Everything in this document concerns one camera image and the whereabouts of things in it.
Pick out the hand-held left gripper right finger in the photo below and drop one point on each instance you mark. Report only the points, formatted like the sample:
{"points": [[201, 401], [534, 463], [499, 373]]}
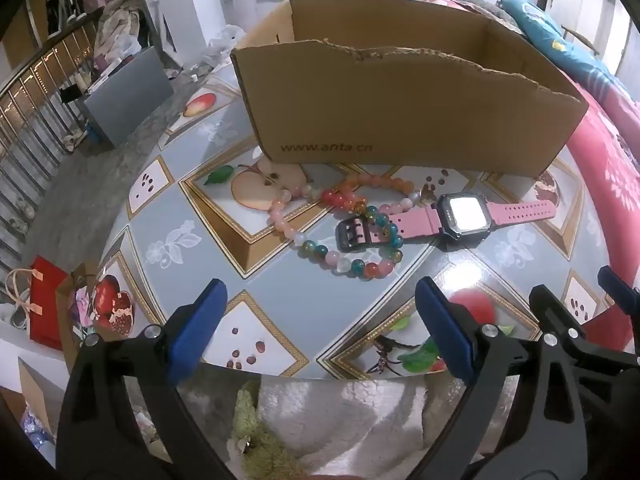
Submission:
{"points": [[445, 320]]}

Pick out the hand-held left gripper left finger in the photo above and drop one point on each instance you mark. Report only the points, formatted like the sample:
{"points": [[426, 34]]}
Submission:
{"points": [[197, 320]]}

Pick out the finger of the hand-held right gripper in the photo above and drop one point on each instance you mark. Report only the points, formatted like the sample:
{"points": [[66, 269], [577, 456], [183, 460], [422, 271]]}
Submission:
{"points": [[617, 287], [547, 310]]}

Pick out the brown cardboard box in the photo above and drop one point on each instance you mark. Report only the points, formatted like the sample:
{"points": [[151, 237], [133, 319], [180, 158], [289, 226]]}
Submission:
{"points": [[400, 110]]}

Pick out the brown floral paper bag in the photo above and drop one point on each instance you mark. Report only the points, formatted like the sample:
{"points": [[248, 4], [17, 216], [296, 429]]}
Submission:
{"points": [[75, 300]]}

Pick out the pink floral blanket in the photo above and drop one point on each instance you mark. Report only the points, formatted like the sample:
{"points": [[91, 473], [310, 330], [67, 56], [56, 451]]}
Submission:
{"points": [[615, 160]]}

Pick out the person's white fluffy clothing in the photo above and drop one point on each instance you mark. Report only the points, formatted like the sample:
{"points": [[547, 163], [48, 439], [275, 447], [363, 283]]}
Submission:
{"points": [[360, 425]]}

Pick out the red gift bag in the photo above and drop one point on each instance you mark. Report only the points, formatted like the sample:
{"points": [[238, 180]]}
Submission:
{"points": [[45, 305]]}

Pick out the flat cardboard piece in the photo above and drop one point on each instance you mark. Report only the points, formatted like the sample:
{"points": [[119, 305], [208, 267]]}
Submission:
{"points": [[37, 395]]}

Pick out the grey cabinet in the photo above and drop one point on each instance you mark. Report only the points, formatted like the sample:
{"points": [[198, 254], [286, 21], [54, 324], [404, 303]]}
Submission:
{"points": [[130, 95]]}

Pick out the wooden chair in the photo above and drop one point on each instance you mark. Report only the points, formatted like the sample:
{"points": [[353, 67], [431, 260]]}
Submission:
{"points": [[580, 40]]}

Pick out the blue floral pillow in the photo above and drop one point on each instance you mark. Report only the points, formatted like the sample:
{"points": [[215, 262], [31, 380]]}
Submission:
{"points": [[560, 40]]}

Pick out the metal stair railing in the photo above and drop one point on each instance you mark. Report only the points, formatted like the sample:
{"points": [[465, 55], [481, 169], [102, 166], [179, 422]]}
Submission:
{"points": [[30, 95]]}

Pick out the clear plastic bag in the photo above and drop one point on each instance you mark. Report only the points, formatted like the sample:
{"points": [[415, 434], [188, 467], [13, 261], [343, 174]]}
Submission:
{"points": [[225, 37]]}

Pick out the pile of clothes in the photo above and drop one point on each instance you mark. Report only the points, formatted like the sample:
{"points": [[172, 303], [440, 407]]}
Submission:
{"points": [[122, 25]]}

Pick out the white tower appliance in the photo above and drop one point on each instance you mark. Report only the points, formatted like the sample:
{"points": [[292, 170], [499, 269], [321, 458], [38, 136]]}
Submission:
{"points": [[237, 0]]}

